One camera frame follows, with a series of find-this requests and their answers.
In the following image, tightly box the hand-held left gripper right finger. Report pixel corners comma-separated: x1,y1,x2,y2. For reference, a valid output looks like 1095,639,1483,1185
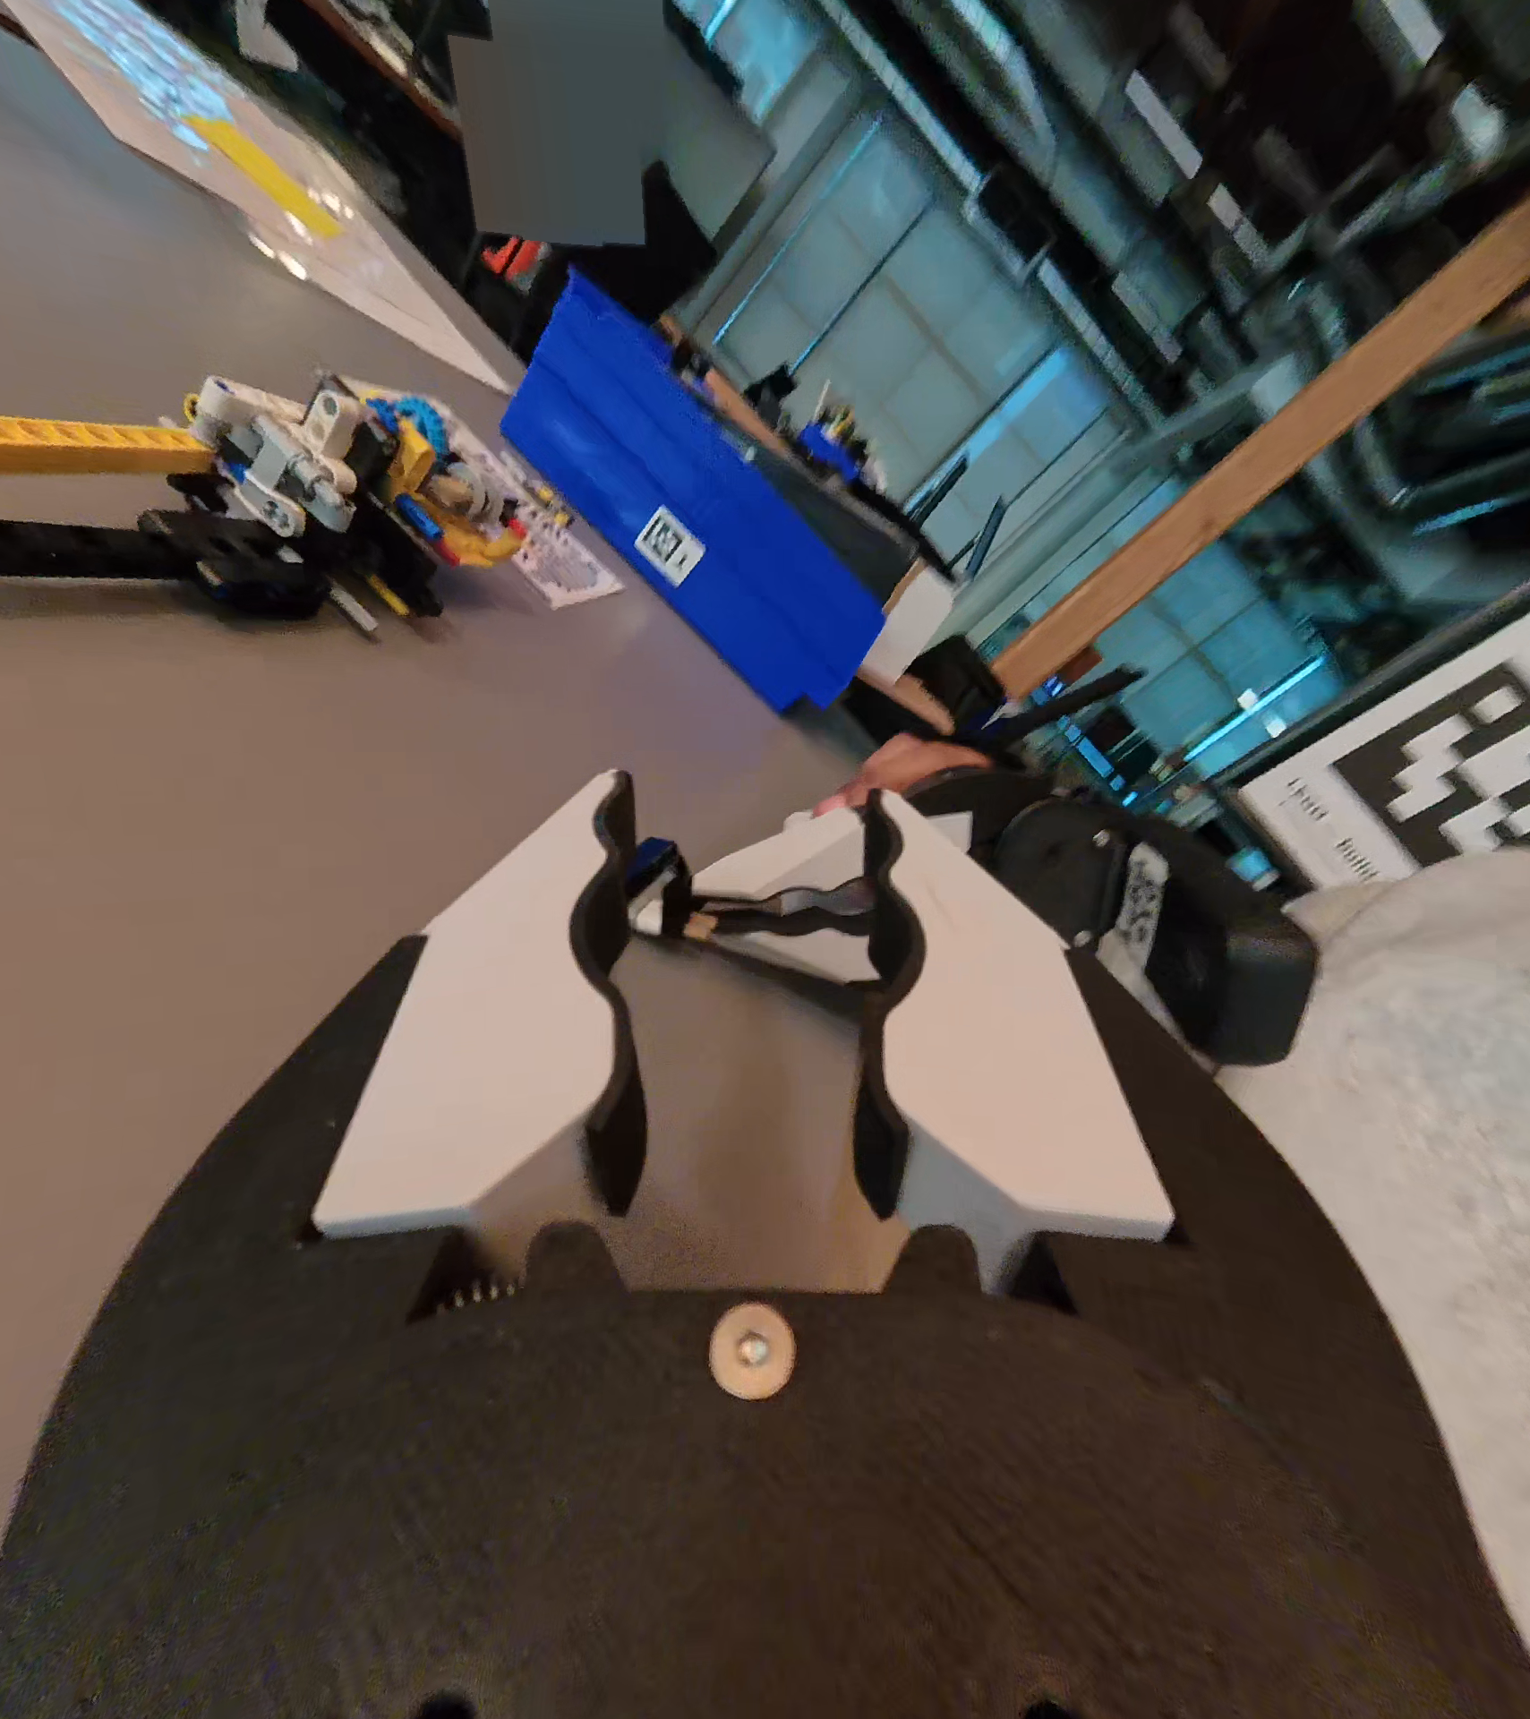
851,793,1174,1243

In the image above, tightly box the yellow and black lego model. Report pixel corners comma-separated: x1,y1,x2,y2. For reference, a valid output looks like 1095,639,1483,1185
0,373,537,635

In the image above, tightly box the printed instruction sheet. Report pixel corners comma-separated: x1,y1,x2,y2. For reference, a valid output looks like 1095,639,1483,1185
496,450,627,612

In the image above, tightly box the metal storage shelving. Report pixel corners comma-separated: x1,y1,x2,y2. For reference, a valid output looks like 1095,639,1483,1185
656,0,1530,808

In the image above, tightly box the lego instruction booklet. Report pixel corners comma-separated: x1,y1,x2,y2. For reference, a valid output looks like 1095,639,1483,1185
1,0,527,400

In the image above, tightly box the person's right hand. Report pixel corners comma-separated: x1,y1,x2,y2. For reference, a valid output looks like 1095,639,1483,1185
814,733,997,816

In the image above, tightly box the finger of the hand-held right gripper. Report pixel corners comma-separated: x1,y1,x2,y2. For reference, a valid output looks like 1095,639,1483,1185
633,899,876,1004
686,810,876,926

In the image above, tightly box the white box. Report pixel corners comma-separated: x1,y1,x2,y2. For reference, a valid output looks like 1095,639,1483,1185
861,561,962,689

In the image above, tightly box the blue plastic bin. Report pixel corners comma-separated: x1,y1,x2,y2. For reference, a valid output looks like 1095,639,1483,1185
497,265,889,717

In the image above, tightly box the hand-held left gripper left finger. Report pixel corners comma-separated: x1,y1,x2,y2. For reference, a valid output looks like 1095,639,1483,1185
311,770,652,1243

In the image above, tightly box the wooden beam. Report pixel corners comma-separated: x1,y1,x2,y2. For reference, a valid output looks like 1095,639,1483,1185
990,128,1530,700

